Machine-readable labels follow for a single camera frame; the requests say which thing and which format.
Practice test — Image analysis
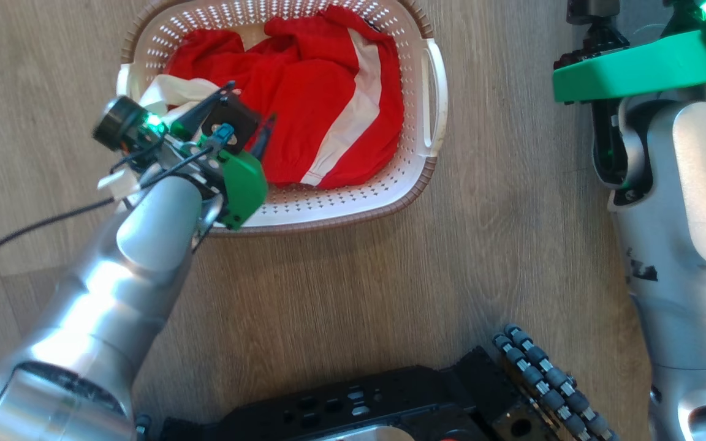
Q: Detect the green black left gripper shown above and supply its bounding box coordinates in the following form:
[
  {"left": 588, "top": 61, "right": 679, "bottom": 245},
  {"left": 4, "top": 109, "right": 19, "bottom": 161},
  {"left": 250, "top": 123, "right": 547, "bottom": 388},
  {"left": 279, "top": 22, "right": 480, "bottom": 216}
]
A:
[{"left": 93, "top": 81, "right": 278, "bottom": 232}]

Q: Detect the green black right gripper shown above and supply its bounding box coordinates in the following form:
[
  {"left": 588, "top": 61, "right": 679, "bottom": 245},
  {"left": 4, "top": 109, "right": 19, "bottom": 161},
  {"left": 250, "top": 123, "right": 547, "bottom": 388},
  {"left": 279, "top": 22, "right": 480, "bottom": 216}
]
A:
[{"left": 552, "top": 0, "right": 706, "bottom": 104}]

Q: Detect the white cloth garment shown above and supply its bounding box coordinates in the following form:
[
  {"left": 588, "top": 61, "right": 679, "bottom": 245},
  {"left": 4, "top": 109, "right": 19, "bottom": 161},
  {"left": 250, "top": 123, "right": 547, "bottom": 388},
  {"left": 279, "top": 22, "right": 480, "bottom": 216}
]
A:
[{"left": 139, "top": 75, "right": 224, "bottom": 126}]

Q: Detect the red garment with white stripe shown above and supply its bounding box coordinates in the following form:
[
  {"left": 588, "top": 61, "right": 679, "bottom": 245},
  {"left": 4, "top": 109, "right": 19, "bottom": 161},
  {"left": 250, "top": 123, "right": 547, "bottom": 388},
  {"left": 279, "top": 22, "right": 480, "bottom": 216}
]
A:
[{"left": 163, "top": 5, "right": 406, "bottom": 189}]

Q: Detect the cream perforated laundry basket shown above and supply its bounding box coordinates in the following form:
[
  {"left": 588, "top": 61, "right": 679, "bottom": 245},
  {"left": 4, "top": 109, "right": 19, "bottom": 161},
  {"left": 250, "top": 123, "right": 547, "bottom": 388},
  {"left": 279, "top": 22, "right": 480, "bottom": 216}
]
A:
[{"left": 116, "top": 0, "right": 449, "bottom": 237}]

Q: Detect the white tape tab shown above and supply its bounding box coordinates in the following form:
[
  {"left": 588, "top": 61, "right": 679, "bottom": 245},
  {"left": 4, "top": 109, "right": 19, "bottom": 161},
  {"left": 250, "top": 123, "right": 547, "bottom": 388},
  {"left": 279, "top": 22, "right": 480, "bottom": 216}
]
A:
[{"left": 97, "top": 168, "right": 145, "bottom": 204}]

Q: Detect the grey roller omni wheel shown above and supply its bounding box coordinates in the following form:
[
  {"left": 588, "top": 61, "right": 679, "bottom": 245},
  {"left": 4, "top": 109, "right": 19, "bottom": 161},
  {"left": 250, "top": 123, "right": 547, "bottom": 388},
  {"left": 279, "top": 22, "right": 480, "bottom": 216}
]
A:
[{"left": 493, "top": 323, "right": 620, "bottom": 441}]

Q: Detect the thin black cable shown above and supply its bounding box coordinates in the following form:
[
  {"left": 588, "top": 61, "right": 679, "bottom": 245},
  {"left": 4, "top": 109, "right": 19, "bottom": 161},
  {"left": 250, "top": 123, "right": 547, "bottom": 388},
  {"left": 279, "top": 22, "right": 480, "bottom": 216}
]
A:
[{"left": 0, "top": 138, "right": 219, "bottom": 285}]

